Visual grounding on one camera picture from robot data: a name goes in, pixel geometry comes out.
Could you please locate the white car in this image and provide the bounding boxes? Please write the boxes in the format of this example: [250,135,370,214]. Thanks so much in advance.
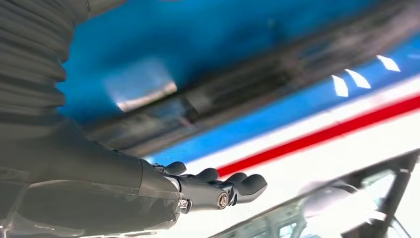
[144,73,420,238]

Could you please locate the white car side mirror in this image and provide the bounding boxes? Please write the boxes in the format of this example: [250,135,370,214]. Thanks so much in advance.
[297,179,388,227]

